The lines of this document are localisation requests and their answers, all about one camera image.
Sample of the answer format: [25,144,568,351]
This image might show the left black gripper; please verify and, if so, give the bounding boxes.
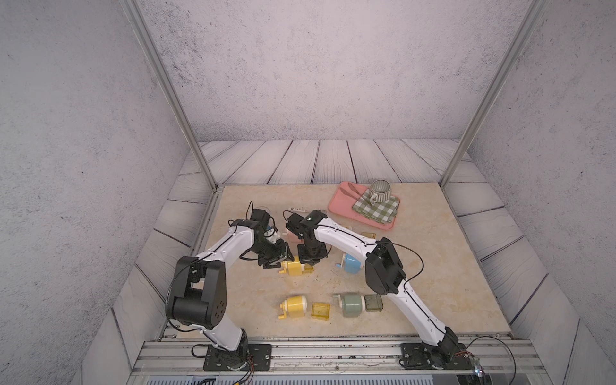
[249,237,295,269]

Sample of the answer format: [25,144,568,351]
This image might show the yellow sharpener front row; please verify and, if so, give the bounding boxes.
[278,295,307,319]

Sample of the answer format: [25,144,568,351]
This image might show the yellow tray front row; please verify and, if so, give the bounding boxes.
[311,303,330,321]

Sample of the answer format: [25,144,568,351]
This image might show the pink pencil sharpener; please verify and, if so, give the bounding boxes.
[286,231,303,244]

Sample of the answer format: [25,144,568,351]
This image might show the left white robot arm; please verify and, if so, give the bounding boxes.
[165,209,295,370]

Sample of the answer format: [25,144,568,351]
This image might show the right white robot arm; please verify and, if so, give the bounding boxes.
[286,210,460,369]

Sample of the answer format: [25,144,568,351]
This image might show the blue pencil sharpener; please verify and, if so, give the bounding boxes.
[336,253,363,274]

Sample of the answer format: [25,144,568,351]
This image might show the green pencil sharpener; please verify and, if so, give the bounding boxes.
[333,293,365,319]

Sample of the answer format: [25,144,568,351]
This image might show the pink serving tray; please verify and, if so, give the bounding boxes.
[327,186,396,230]

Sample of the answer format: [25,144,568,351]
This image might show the pink tongs on tray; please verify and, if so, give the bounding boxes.
[338,181,367,201]

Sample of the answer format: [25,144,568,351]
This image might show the green checkered cloth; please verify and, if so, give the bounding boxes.
[351,191,400,224]

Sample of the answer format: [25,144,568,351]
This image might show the ribbed grey cup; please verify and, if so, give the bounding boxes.
[368,180,391,205]

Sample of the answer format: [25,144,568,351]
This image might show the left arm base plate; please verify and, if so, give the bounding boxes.
[203,343,272,372]

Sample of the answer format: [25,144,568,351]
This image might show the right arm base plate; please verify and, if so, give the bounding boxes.
[399,343,475,371]

